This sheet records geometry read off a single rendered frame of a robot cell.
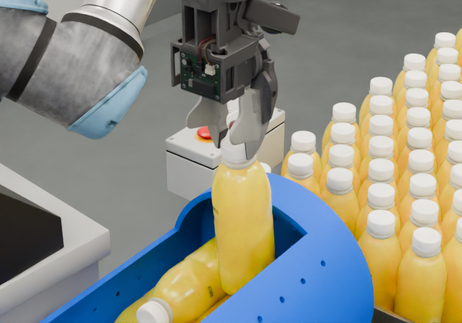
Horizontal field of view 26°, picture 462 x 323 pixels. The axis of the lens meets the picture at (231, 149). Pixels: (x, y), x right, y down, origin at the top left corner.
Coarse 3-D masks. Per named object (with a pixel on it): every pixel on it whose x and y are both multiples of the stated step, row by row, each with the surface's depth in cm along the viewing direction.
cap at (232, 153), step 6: (228, 138) 115; (222, 144) 113; (228, 144) 113; (240, 144) 113; (222, 150) 113; (228, 150) 112; (234, 150) 112; (240, 150) 112; (222, 156) 114; (228, 156) 113; (234, 156) 113; (240, 156) 113; (234, 162) 113; (240, 162) 113
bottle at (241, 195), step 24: (240, 168) 114; (216, 192) 115; (240, 192) 114; (264, 192) 115; (216, 216) 117; (240, 216) 115; (264, 216) 116; (216, 240) 120; (240, 240) 116; (264, 240) 117; (240, 264) 118; (264, 264) 119; (240, 288) 120
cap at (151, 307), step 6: (144, 306) 121; (150, 306) 121; (156, 306) 121; (138, 312) 121; (144, 312) 121; (150, 312) 120; (156, 312) 120; (162, 312) 121; (138, 318) 122; (144, 318) 121; (150, 318) 121; (156, 318) 120; (162, 318) 120
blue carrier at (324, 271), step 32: (288, 192) 124; (192, 224) 137; (288, 224) 129; (320, 224) 122; (160, 256) 134; (288, 256) 116; (320, 256) 119; (352, 256) 122; (96, 288) 124; (128, 288) 130; (256, 288) 112; (288, 288) 114; (320, 288) 117; (352, 288) 121; (64, 320) 121; (96, 320) 127; (224, 320) 107; (256, 320) 110; (288, 320) 113; (320, 320) 117; (352, 320) 122
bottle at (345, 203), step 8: (328, 192) 153; (336, 192) 152; (344, 192) 152; (352, 192) 153; (328, 200) 152; (336, 200) 152; (344, 200) 152; (352, 200) 153; (336, 208) 152; (344, 208) 152; (352, 208) 153; (344, 216) 152; (352, 216) 153; (352, 224) 153; (352, 232) 154
